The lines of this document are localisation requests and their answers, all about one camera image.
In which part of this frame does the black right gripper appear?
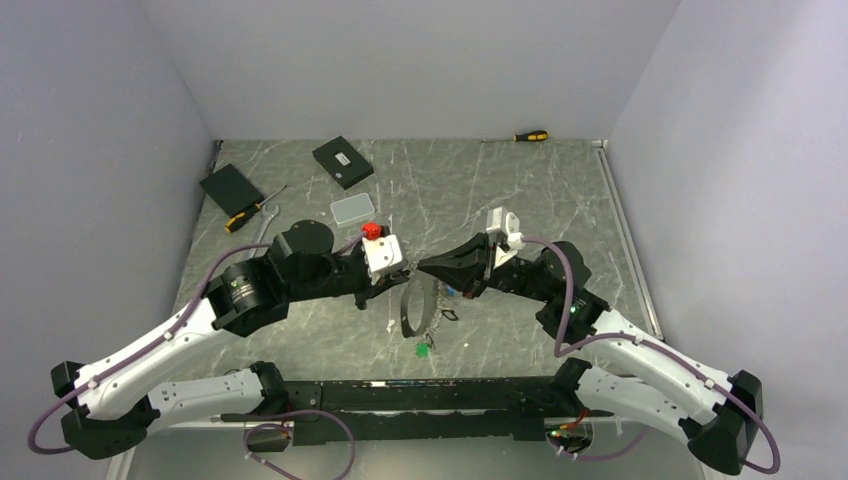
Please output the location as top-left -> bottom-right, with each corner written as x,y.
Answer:
418,233 -> 554,303

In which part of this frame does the round metal keyring plate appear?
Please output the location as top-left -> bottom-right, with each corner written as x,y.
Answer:
399,273 -> 460,355

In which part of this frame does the black key tag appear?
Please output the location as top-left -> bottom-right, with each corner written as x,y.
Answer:
441,309 -> 459,322

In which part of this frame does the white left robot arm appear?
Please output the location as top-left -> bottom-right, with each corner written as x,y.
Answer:
51,220 -> 408,459

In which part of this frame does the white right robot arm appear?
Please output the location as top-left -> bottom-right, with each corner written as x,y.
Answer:
418,234 -> 781,475

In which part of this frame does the clear plastic container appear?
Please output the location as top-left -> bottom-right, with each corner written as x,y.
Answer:
330,193 -> 376,228

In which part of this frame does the large silver wrench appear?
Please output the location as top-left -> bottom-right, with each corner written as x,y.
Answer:
245,203 -> 280,259

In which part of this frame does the black box with label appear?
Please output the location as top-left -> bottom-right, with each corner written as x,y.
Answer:
312,136 -> 374,190

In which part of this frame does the yellow black screwdriver left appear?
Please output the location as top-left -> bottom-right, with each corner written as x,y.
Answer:
225,184 -> 287,233

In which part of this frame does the yellow black screwdriver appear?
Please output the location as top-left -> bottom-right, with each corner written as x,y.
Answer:
482,130 -> 549,143
225,184 -> 287,233

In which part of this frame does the plain black box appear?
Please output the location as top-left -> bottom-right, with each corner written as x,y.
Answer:
199,165 -> 265,217

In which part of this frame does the yellow black screwdriver far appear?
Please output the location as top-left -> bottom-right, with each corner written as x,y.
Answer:
482,130 -> 549,143

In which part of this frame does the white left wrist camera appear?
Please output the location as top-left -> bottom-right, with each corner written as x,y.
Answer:
361,222 -> 408,285

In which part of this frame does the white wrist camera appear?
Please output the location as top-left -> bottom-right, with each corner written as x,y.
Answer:
485,207 -> 525,271
361,222 -> 408,285

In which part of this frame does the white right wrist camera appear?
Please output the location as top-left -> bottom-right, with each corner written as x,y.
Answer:
485,207 -> 525,271

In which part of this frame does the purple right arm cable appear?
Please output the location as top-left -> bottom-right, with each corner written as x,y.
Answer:
521,235 -> 782,476

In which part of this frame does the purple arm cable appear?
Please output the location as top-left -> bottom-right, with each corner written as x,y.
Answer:
26,242 -> 273,457
521,235 -> 782,476

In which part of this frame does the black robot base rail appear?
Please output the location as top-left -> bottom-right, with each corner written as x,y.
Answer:
221,359 -> 591,446

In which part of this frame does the aluminium frame rail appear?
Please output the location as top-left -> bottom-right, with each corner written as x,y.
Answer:
105,139 -> 723,480

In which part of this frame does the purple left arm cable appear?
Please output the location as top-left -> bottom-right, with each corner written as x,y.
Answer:
26,242 -> 273,457

